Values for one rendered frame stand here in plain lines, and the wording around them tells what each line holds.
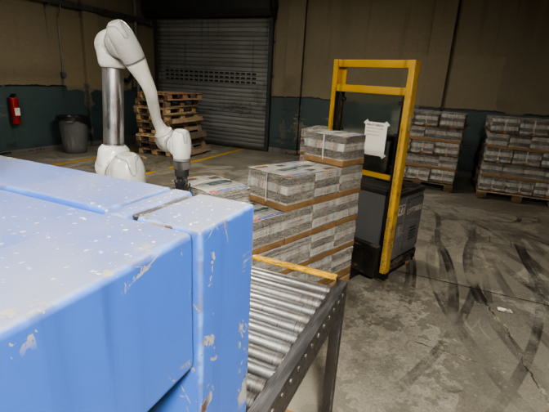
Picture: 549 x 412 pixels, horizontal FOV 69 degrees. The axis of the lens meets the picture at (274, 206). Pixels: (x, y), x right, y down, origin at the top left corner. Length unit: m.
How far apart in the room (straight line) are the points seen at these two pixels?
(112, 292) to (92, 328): 0.02
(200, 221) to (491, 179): 7.06
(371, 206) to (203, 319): 3.45
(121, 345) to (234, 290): 0.11
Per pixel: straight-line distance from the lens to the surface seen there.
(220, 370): 0.33
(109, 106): 2.16
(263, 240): 2.50
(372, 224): 3.73
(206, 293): 0.27
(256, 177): 2.73
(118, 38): 2.00
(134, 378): 0.24
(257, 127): 9.88
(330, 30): 9.31
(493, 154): 7.20
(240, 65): 10.05
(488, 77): 8.82
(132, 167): 1.99
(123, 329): 0.22
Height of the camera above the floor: 1.64
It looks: 17 degrees down
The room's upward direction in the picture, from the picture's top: 3 degrees clockwise
